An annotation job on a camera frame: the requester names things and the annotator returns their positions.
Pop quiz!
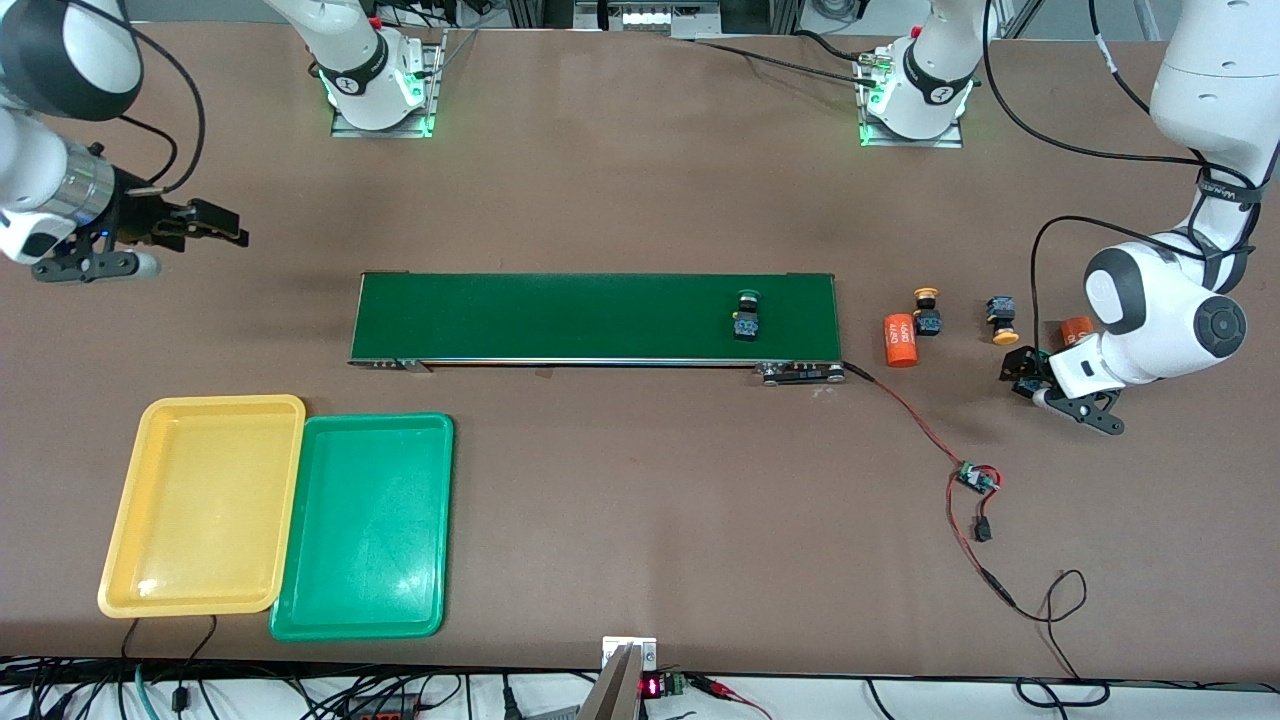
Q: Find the yellow plastic tray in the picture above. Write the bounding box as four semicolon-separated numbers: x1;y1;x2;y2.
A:
97;394;307;619

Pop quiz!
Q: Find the green plastic tray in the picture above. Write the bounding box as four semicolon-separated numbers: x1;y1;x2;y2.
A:
269;412;456;642

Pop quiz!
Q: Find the green conveyor belt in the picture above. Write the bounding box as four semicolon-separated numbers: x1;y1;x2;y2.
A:
348;270;849;387

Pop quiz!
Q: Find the red clip lead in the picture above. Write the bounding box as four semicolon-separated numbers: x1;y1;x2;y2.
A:
688;675;776;720

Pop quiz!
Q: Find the silver lit device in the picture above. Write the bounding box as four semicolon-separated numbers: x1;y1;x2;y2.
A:
575;0;723;39

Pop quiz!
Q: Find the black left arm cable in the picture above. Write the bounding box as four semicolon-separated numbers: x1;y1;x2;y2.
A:
983;0;1263;351

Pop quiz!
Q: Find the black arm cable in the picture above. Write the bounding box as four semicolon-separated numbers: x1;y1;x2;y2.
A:
70;0;207;196
983;0;1263;351

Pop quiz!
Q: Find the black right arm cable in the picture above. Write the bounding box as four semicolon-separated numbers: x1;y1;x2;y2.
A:
70;0;207;196

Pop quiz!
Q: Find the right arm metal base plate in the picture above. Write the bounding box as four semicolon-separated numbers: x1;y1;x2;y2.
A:
330;28;442;139

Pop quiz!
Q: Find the red black conveyor wire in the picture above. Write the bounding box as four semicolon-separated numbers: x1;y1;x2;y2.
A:
843;361;969;473

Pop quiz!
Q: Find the red black power wire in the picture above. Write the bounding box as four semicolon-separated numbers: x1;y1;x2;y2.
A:
946;470;1019;611

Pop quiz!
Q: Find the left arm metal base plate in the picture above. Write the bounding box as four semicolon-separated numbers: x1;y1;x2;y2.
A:
858;48;966;149

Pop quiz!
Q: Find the thin black looped cable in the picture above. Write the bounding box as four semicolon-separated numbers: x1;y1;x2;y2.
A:
1010;568;1111;707

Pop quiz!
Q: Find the long black cable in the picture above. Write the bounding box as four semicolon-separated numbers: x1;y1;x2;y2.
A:
862;676;1280;720

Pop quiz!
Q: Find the black cable on table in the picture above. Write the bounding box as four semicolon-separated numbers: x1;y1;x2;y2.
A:
688;36;887;85

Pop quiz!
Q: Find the black cable bundle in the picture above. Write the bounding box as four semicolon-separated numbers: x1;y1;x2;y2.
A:
0;655;601;720

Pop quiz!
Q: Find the metal mounting bracket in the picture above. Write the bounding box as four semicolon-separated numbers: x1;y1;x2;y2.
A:
578;636;659;720

